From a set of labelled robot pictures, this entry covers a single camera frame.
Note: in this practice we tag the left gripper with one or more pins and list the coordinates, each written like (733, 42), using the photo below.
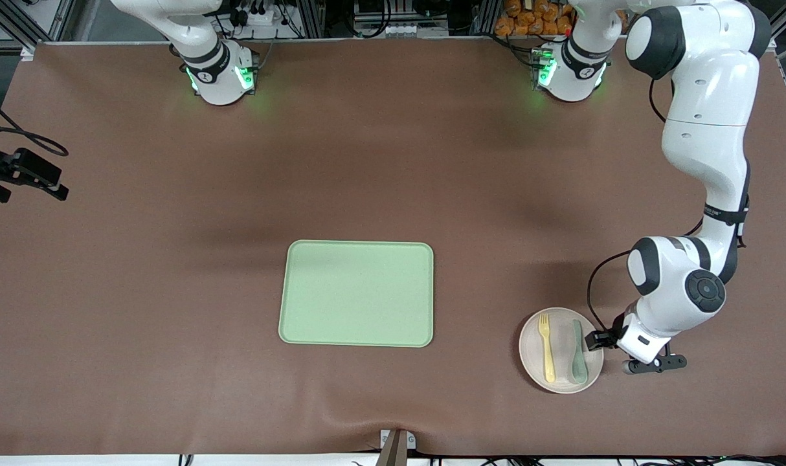
(610, 337)

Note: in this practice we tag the yellow plastic fork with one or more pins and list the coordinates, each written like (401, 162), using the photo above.
(548, 349)

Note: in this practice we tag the round beige plate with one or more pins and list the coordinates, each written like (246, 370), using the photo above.
(561, 382)

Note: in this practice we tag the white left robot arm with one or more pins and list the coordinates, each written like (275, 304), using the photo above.
(710, 116)

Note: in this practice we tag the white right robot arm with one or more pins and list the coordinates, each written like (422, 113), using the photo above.
(215, 71)

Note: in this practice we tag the teal green plastic spoon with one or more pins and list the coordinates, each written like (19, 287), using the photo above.
(578, 362)

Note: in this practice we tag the silver corner clamp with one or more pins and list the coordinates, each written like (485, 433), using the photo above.
(28, 52)

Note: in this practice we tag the light green rectangular tray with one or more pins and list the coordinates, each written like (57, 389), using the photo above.
(357, 294)

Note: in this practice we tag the white power strip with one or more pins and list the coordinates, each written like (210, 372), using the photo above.
(257, 16)

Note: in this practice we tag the brown table mat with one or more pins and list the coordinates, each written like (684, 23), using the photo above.
(393, 162)

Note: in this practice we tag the pile of orange bread rolls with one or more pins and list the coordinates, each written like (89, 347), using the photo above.
(529, 19)

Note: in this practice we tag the white connector block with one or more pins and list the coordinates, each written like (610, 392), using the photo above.
(383, 30)

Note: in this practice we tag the grey metal table bracket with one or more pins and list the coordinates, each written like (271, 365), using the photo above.
(411, 441)

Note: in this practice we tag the brown camera post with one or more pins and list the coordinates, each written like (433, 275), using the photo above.
(393, 450)

